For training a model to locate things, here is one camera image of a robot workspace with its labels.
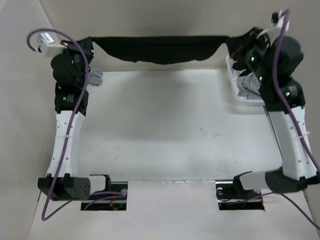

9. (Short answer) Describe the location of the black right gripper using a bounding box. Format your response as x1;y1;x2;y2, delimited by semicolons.
225;27;273;85

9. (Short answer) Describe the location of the black tank top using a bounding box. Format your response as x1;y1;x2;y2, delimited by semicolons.
92;35;230;65

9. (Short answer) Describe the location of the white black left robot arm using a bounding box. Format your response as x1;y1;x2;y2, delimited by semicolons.
37;33;94;201

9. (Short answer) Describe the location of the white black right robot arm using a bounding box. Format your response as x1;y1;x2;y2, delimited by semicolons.
226;28;320;198

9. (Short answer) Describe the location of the folded grey tank top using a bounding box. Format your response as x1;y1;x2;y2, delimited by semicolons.
88;67;103;87

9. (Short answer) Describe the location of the black garment in basket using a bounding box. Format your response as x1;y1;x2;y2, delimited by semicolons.
232;61;247;71

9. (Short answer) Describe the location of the white garment in basket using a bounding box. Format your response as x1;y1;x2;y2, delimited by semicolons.
232;70;243;82

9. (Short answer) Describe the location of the grey garment in basket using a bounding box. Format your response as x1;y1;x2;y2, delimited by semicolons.
237;73;261;100

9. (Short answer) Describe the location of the white plastic laundry basket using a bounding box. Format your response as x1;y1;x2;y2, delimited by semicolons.
225;55;265;107

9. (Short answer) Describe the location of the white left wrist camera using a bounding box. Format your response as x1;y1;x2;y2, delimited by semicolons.
36;32;66;58

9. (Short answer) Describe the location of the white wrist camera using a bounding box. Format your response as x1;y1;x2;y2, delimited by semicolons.
256;10;288;39
36;32;66;58

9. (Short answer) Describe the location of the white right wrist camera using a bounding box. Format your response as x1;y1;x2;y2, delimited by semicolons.
256;10;288;39

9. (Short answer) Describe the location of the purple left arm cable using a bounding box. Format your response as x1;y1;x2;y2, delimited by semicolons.
26;28;126;221

